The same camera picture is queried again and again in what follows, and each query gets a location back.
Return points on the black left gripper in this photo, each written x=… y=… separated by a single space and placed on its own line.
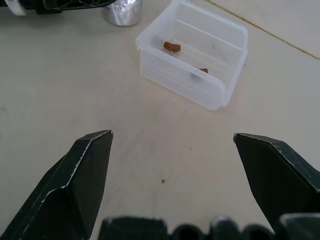
x=32 y=6

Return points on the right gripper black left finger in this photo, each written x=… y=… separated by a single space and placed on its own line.
x=67 y=190

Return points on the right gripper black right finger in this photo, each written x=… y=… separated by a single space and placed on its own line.
x=275 y=180

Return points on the brown food piece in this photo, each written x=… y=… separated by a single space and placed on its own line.
x=172 y=46

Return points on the small dark food piece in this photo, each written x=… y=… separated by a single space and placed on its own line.
x=204 y=70

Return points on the clear plastic container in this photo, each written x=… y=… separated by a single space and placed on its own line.
x=200 y=50

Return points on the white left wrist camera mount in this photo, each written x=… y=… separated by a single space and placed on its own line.
x=15 y=7

